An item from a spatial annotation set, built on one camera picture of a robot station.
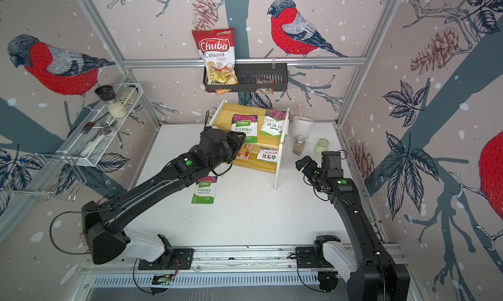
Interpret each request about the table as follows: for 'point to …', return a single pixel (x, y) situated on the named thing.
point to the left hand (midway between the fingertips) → (250, 135)
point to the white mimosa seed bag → (275, 123)
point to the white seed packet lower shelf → (270, 156)
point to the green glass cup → (321, 146)
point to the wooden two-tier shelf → (223, 118)
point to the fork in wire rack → (91, 123)
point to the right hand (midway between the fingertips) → (301, 166)
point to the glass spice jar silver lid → (299, 145)
